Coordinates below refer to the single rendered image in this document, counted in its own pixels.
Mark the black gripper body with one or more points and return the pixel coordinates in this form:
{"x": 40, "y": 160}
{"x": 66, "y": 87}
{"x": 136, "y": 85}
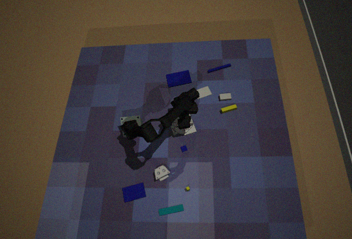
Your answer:
{"x": 184, "y": 121}

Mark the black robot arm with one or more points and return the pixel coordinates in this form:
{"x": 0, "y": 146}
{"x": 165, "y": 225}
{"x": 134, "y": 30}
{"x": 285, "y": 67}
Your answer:
{"x": 183, "y": 103}

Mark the yellow rectangular bar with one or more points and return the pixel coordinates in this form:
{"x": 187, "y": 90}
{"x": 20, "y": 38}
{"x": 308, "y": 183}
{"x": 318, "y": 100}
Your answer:
{"x": 229, "y": 108}

